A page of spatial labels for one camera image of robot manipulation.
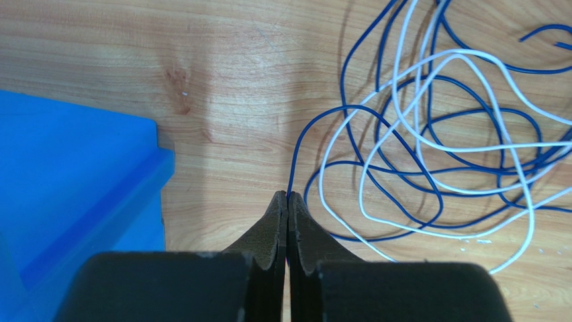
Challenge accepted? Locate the blue plastic bin right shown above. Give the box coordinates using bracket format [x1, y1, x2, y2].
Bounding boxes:
[1, 91, 175, 321]

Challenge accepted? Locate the white thin cable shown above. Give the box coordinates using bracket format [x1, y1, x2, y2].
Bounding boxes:
[318, 0, 572, 276]

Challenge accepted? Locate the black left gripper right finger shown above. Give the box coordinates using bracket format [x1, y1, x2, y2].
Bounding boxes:
[287, 192, 364, 321]

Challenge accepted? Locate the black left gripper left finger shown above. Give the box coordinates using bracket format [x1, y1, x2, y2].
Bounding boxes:
[223, 191, 289, 321]

